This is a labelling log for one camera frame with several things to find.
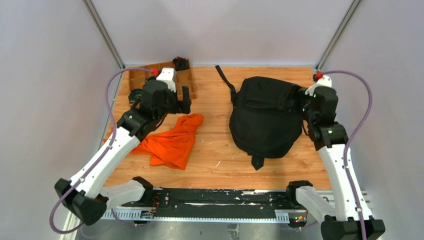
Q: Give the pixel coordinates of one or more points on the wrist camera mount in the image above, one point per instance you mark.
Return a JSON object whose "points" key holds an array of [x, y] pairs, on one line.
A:
{"points": [[320, 80], [168, 75]]}

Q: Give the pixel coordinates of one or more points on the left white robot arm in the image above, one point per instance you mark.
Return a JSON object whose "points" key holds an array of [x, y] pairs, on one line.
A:
{"points": [[84, 194]]}

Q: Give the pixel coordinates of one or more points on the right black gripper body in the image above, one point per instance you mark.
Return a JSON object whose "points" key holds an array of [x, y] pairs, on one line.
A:
{"points": [[308, 111]]}

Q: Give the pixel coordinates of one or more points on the black backpack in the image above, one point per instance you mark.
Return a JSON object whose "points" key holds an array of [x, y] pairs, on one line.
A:
{"points": [[262, 122]]}

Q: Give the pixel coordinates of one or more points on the dark coiled roll back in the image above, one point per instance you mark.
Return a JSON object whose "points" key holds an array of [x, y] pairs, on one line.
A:
{"points": [[180, 63]]}

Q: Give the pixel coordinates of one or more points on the dark coiled roll front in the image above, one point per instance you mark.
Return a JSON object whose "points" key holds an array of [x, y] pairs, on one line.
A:
{"points": [[134, 95]]}

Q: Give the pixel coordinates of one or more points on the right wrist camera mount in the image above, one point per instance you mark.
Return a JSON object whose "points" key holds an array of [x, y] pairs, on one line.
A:
{"points": [[320, 80]]}

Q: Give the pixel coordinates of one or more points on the wooden compartment tray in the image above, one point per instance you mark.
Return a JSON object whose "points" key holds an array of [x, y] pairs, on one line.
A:
{"points": [[136, 78]]}

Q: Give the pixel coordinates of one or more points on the orange cloth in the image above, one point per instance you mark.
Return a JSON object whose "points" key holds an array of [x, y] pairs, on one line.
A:
{"points": [[172, 148]]}

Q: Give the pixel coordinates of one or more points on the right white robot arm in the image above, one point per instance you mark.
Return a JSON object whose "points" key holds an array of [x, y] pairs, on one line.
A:
{"points": [[349, 218]]}

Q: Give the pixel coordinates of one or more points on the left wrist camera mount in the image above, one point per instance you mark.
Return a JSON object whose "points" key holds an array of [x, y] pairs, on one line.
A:
{"points": [[168, 75]]}

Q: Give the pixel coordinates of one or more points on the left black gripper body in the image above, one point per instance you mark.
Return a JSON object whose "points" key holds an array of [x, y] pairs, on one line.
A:
{"points": [[177, 102]]}

